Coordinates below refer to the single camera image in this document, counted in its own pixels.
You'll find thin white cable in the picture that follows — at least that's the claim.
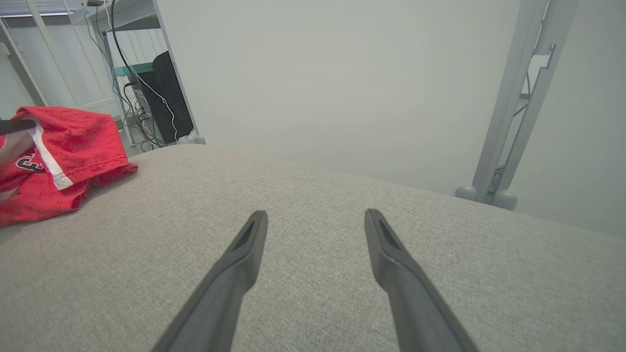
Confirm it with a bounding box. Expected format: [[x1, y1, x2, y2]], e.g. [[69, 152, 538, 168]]
[[125, 49, 178, 143]]

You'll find red basketball jersey white trim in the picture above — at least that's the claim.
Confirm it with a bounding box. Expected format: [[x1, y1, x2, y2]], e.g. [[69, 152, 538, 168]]
[[0, 106, 138, 226]]

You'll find thin black post cable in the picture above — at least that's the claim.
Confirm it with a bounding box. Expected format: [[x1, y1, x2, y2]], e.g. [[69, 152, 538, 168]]
[[494, 73, 533, 192]]

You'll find long black cable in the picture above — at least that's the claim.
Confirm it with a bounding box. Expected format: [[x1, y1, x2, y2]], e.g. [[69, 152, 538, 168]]
[[110, 0, 179, 143]]

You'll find grey metal shelf rack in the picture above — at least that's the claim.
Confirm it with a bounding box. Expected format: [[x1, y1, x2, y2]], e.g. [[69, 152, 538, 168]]
[[68, 0, 164, 147]]

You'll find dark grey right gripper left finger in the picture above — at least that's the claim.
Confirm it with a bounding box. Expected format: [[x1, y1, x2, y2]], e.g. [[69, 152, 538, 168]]
[[152, 210, 268, 352]]

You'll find teal shelf board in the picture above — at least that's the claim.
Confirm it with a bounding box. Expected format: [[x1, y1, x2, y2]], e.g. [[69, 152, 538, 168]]
[[113, 62, 156, 77]]

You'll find grey metal partition post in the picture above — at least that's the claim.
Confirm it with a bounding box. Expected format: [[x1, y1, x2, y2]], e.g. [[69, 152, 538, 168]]
[[455, 0, 578, 211], [153, 0, 206, 146]]

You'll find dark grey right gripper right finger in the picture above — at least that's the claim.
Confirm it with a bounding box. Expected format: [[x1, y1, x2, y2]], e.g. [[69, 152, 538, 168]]
[[364, 209, 480, 352]]

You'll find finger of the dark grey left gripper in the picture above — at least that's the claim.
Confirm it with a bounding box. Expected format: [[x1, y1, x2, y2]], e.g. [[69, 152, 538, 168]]
[[0, 119, 38, 136]]

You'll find black computer tower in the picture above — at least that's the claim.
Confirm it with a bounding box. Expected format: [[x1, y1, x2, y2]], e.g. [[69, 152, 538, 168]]
[[130, 51, 194, 145]]

